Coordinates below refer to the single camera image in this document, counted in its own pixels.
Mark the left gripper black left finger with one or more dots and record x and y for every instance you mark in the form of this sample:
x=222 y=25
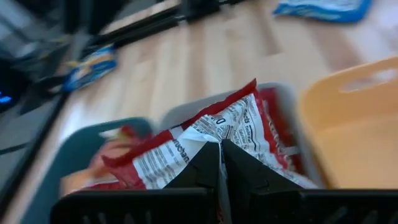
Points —
x=186 y=202

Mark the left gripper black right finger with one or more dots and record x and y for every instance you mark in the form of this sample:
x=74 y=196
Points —
x=255 y=199

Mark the blue Maruchan noodle pack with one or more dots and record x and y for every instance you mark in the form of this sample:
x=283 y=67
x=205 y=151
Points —
x=90 y=70
x=323 y=9

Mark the red yellow Maruchan noodle pack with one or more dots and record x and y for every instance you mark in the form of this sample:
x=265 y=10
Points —
x=96 y=169

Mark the light grey plastic bin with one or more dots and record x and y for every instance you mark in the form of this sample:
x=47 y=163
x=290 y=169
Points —
x=186 y=112

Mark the orange plastic bin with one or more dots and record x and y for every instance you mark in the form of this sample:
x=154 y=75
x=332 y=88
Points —
x=357 y=140

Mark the teal plastic bin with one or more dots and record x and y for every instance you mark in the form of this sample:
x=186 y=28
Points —
x=71 y=149

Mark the black computer with blue lights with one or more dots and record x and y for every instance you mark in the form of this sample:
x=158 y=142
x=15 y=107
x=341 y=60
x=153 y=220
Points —
x=9 y=87

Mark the black aluminium table frame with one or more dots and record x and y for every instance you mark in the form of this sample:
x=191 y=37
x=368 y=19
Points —
x=146 y=25

